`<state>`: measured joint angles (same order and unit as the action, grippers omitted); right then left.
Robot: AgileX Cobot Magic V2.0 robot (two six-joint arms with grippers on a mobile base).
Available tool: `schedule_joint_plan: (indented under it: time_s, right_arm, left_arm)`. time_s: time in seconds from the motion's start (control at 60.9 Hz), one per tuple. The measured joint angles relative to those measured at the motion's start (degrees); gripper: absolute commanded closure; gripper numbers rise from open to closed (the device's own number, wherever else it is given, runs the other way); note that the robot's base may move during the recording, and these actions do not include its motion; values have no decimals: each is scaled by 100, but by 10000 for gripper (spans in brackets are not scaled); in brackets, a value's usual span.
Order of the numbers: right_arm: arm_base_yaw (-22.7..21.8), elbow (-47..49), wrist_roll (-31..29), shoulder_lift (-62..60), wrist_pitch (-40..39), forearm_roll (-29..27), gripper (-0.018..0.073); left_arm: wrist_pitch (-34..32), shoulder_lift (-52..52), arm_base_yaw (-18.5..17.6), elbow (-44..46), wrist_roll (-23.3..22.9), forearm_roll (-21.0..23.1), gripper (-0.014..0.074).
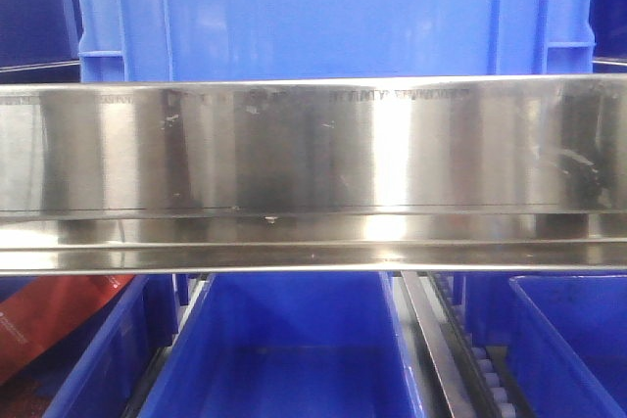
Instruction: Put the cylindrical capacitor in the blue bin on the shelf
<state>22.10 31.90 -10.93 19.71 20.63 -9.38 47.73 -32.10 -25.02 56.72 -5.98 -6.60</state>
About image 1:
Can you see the lower right blue bin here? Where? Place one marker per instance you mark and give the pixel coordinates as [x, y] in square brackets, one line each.
[565, 336]

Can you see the red package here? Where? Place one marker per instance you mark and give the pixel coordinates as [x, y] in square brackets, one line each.
[46, 310]

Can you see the lower middle blue bin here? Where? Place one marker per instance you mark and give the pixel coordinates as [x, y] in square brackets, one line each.
[289, 344]

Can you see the metal roller track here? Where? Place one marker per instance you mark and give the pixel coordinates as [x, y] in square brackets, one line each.
[454, 377]

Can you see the stainless steel shelf rail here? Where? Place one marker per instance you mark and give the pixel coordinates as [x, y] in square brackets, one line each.
[406, 173]

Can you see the upper blue plastic bin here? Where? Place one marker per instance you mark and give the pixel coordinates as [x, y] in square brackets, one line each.
[197, 40]

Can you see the lower left blue bin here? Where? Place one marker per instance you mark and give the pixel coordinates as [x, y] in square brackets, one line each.
[95, 370]

